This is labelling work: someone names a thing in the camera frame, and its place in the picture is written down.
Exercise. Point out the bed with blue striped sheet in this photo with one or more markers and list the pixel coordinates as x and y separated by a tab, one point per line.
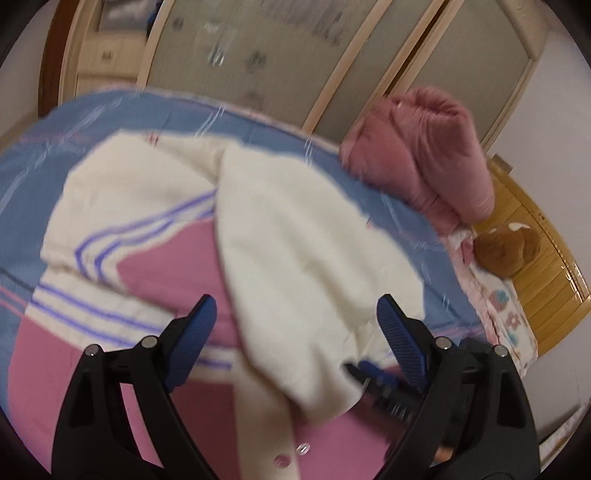
41	152

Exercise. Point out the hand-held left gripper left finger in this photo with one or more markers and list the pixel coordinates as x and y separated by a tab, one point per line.
191	346

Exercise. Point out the cream wardrobe with glass doors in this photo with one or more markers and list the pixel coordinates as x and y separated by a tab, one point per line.
277	50

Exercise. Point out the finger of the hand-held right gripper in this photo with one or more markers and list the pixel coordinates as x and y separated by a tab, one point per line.
383	385

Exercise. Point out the brown plush toy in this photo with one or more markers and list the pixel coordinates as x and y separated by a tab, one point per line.
505	251

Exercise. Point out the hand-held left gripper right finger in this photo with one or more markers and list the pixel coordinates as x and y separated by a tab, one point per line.
401	341

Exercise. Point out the brown wooden door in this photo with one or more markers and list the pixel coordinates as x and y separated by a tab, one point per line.
55	60

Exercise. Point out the pink floral pillow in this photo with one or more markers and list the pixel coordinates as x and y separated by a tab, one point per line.
503	304

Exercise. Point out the wooden headboard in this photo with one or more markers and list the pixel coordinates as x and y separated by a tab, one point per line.
549	267

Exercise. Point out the rolled pink quilt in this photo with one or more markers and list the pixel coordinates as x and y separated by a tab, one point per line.
415	152

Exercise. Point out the pink and white hooded jacket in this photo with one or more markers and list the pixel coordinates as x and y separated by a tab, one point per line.
295	258

